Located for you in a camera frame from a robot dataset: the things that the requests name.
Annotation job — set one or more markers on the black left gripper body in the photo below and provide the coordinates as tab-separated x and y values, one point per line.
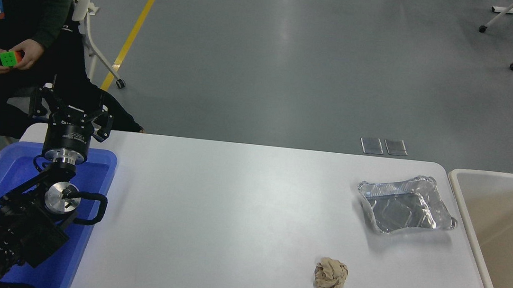
68	135

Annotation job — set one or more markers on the multicoloured puzzle cube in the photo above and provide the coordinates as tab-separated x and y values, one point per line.
8	58

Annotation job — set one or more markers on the person's left hand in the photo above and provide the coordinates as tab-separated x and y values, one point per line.
32	51

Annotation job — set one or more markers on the blue plastic tray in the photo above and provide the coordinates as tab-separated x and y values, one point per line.
10	170

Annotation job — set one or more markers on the white wheeled office chair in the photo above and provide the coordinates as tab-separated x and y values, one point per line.
81	8

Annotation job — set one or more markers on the silver floor plate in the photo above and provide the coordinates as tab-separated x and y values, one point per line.
371	145
395	146

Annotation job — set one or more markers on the crumpled tan paper ball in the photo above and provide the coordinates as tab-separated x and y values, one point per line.
330	277

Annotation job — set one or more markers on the silver foil tray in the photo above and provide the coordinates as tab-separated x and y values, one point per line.
402	209

